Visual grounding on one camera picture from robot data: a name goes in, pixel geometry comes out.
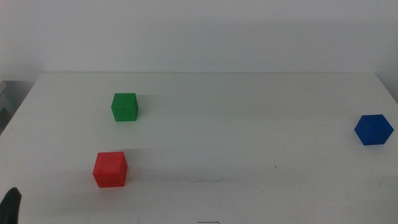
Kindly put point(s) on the red cube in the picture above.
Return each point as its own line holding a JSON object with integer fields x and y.
{"x": 110, "y": 169}

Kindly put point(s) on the green cube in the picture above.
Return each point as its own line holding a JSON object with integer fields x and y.
{"x": 124, "y": 107}

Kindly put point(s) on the blue cube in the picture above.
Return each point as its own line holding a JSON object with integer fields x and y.
{"x": 373, "y": 130}

